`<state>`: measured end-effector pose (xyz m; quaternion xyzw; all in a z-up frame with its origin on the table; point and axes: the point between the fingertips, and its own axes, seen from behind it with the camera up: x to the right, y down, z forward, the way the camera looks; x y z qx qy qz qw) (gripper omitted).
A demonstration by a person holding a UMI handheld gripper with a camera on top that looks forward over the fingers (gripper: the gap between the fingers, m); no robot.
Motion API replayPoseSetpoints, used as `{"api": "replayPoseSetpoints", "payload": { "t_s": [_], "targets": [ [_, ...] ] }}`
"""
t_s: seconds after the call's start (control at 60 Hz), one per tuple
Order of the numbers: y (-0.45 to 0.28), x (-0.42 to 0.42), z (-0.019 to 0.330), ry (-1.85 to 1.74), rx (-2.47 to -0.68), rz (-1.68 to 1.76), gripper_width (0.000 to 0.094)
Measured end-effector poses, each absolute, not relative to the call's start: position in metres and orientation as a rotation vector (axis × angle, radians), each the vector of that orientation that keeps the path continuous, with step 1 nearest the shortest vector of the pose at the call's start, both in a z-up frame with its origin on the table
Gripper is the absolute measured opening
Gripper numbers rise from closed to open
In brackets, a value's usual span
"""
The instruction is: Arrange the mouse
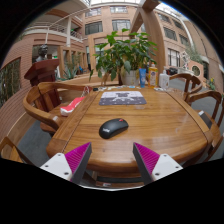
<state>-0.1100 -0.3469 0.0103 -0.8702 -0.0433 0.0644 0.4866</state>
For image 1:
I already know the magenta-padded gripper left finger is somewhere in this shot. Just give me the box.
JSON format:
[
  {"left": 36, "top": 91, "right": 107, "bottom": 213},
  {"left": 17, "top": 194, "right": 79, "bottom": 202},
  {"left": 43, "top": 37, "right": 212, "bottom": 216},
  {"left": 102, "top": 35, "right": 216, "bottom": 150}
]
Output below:
[{"left": 39, "top": 142, "right": 93, "bottom": 185}]

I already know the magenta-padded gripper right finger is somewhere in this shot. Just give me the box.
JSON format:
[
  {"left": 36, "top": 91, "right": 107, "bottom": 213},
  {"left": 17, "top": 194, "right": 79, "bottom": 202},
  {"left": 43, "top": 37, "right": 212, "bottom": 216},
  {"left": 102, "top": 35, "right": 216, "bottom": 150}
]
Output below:
[{"left": 132, "top": 142, "right": 184, "bottom": 186}]

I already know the black computer mouse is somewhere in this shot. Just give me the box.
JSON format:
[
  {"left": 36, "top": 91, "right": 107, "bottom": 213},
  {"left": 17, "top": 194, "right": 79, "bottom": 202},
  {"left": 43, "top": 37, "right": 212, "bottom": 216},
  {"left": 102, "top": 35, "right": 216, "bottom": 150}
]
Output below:
[{"left": 98, "top": 117, "right": 130, "bottom": 140}]

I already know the grey printed mouse pad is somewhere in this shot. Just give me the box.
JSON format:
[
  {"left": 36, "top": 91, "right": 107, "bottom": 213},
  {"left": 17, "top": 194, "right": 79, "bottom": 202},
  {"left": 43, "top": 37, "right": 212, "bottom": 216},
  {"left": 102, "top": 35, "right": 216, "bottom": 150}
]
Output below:
[{"left": 98, "top": 90, "right": 148, "bottom": 107}]

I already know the wooden armchair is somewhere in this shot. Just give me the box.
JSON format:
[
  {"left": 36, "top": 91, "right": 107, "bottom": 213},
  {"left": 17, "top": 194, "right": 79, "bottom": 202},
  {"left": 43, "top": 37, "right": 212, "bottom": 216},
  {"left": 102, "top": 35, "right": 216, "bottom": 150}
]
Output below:
[
  {"left": 22, "top": 81, "right": 88, "bottom": 135},
  {"left": 169, "top": 72, "right": 203, "bottom": 101},
  {"left": 0, "top": 136, "right": 34, "bottom": 166},
  {"left": 185, "top": 89, "right": 224, "bottom": 162}
]

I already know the red paper bag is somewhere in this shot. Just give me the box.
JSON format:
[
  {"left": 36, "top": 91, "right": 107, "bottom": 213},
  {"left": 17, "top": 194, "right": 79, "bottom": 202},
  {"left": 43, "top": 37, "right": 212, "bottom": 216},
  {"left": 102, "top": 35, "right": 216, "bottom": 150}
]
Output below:
[{"left": 59, "top": 96, "right": 86, "bottom": 117}]

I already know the black notebook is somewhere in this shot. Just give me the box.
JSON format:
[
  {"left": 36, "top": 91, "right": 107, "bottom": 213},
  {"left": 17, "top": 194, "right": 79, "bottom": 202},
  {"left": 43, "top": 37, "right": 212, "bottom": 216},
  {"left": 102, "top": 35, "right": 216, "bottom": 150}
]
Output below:
[{"left": 198, "top": 110, "right": 213, "bottom": 130}]

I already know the yellow dish soap bottle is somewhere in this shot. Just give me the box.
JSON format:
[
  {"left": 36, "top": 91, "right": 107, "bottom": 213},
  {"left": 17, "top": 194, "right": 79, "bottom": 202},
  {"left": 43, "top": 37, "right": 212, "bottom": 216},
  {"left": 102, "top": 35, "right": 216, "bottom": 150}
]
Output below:
[{"left": 147, "top": 62, "right": 159, "bottom": 89}]

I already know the blue tube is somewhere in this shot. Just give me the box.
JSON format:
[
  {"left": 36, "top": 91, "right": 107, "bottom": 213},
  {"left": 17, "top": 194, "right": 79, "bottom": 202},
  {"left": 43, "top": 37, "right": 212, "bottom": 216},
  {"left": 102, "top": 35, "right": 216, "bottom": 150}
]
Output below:
[{"left": 138, "top": 68, "right": 147, "bottom": 89}]

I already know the white statue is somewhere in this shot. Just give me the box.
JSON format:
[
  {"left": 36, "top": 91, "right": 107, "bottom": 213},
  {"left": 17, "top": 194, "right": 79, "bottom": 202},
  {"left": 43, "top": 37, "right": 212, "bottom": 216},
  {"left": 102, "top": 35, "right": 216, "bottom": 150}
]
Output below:
[{"left": 181, "top": 51, "right": 191, "bottom": 70}]

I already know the dark bust statue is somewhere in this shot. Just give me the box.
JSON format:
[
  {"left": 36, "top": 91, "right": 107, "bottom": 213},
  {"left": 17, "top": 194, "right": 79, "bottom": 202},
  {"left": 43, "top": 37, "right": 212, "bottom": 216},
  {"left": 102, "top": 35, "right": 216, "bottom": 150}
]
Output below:
[{"left": 35, "top": 44, "right": 50, "bottom": 63}]

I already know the green potted plant white pot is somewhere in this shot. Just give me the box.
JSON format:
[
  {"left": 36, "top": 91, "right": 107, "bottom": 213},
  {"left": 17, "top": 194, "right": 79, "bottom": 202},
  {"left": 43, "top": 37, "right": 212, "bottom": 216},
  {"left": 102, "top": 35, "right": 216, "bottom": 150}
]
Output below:
[{"left": 88, "top": 28, "right": 158, "bottom": 87}]

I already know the dark red wooden pedestal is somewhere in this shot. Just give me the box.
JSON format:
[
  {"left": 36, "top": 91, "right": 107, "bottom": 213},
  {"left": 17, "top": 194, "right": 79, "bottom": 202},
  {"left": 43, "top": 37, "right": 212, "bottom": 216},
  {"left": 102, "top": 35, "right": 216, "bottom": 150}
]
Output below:
[{"left": 23, "top": 59, "right": 63, "bottom": 108}]

